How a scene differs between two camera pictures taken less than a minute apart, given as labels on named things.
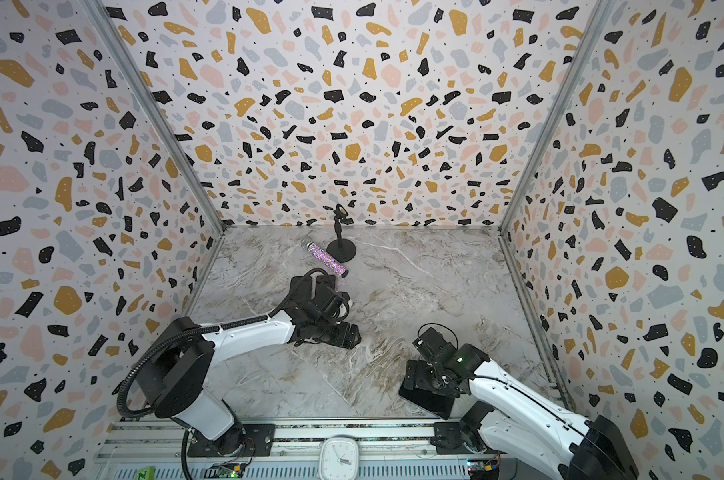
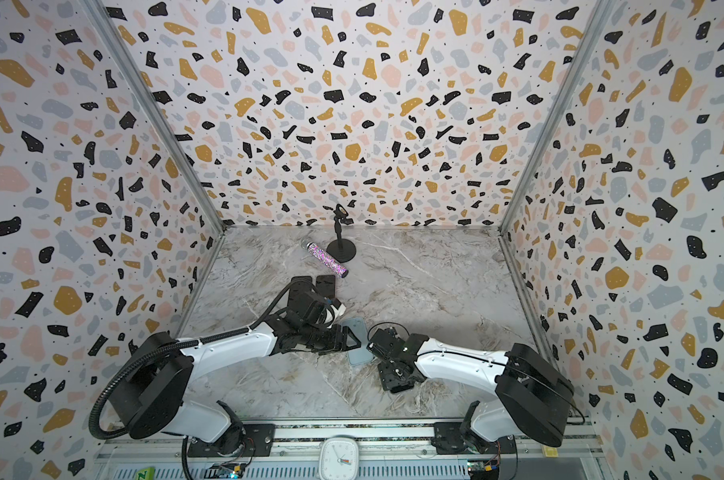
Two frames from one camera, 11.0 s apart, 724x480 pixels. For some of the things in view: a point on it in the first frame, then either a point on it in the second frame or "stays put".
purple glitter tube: (328, 261) stays put
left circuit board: (230, 470) stays put
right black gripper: (425, 386) -> (383, 358)
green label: (145, 474) stays put
